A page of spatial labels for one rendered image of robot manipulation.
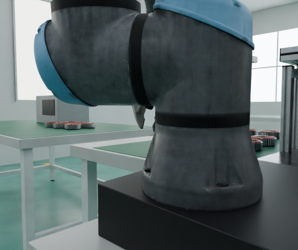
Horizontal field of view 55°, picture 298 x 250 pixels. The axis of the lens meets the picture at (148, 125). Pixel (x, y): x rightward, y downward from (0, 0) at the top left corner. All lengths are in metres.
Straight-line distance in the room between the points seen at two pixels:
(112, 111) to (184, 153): 5.55
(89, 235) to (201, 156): 0.20
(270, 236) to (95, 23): 0.28
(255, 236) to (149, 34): 0.22
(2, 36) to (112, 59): 4.68
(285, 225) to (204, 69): 0.17
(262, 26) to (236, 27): 7.94
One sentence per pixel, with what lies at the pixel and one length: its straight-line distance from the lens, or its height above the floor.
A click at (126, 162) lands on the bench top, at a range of 1.02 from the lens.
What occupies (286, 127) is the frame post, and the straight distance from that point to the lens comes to 1.05.
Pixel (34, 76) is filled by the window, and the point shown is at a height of 1.38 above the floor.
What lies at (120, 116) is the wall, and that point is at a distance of 5.98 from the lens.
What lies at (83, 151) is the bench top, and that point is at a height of 0.73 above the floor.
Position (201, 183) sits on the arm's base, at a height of 0.85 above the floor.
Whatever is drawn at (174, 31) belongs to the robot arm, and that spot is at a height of 1.00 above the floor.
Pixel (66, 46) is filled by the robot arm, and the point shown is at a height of 0.99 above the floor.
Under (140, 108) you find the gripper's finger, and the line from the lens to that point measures 0.55.
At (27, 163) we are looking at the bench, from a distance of 1.68.
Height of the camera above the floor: 0.93
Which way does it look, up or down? 4 degrees down
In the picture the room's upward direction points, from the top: straight up
